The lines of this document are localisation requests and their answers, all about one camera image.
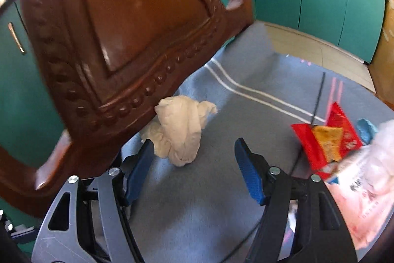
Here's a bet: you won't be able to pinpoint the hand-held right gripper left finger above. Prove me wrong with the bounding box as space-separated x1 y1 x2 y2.
32 139 154 263

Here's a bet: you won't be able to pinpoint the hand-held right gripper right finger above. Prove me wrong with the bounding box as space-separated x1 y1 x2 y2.
234 138 358 263

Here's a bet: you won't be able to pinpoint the white tissue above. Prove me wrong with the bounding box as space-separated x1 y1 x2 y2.
140 96 218 168

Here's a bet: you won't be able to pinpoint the red snack packet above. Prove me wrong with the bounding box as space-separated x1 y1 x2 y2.
291 102 364 171

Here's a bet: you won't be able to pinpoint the pink plastic bag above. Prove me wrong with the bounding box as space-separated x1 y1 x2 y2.
326 120 394 251

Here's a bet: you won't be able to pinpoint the light blue face mask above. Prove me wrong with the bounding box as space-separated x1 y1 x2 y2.
356 118 379 145

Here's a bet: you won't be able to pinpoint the blue striped seat cushion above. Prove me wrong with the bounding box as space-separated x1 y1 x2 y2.
121 21 394 263

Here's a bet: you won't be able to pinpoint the carved wooden chair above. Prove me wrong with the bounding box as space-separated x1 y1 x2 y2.
0 0 256 217

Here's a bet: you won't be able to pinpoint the wood framed glass sliding door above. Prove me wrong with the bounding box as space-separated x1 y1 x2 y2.
368 0 394 109

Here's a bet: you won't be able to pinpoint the teal base cabinets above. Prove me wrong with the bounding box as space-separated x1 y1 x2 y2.
0 0 389 229

